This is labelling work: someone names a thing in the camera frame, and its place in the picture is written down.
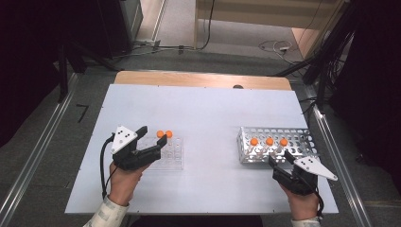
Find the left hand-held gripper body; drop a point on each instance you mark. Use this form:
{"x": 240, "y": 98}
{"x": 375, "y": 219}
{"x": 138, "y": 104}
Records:
{"x": 124, "y": 140}

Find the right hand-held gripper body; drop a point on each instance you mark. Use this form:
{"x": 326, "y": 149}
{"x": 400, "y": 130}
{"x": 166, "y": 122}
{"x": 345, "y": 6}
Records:
{"x": 310, "y": 167}

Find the perforated metal test tube rack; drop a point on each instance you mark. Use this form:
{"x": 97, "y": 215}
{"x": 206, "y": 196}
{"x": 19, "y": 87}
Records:
{"x": 239, "y": 138}

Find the dark cabinet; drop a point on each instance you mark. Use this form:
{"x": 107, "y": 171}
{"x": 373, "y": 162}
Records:
{"x": 116, "y": 25}

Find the dark curtain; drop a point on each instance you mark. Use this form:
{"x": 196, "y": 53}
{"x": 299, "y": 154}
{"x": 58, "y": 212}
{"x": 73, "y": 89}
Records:
{"x": 25, "y": 63}
{"x": 378, "y": 94}

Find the dark table grommet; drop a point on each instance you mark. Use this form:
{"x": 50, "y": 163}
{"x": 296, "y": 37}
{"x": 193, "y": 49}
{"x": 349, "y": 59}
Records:
{"x": 238, "y": 86}

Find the black metal stand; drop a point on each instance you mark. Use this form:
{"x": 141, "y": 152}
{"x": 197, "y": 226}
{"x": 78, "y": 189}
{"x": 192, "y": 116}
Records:
{"x": 334, "y": 34}
{"x": 63, "y": 75}

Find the person's right hand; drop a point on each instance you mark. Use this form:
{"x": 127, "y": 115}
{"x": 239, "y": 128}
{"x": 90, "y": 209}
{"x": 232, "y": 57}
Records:
{"x": 302, "y": 205}

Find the clear acrylic test tube rack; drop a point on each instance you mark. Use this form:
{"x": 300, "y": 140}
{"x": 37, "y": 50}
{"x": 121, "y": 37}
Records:
{"x": 173, "y": 154}

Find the aluminium floor rail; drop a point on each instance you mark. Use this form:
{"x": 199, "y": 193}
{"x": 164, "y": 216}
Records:
{"x": 44, "y": 140}
{"x": 349, "y": 189}

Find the person's left hand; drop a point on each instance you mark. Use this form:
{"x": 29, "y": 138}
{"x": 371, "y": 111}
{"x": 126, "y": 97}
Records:
{"x": 124, "y": 186}

